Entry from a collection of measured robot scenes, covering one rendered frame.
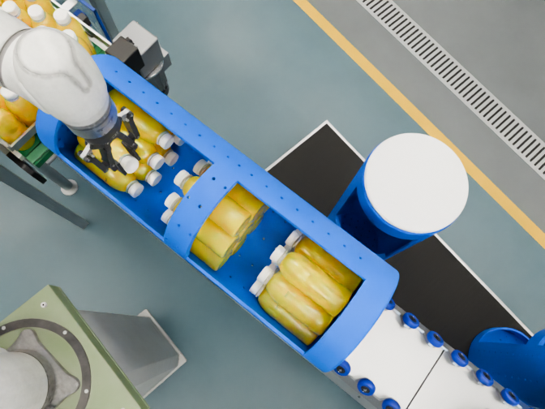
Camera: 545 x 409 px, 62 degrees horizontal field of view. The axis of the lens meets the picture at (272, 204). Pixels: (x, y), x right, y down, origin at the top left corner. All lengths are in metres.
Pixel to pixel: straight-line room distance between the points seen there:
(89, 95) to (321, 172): 1.54
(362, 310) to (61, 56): 0.69
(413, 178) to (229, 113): 1.37
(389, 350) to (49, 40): 1.03
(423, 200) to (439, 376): 0.46
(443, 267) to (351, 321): 1.29
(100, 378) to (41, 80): 0.69
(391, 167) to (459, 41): 1.72
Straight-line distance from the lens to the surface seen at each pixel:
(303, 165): 2.15
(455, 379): 1.34
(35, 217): 2.45
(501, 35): 3.02
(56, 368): 1.16
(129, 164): 1.08
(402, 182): 1.24
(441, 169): 1.29
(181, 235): 1.00
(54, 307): 1.18
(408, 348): 1.29
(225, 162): 1.00
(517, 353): 1.87
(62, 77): 0.70
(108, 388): 1.14
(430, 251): 2.18
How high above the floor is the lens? 2.15
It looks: 74 degrees down
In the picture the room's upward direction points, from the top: 9 degrees clockwise
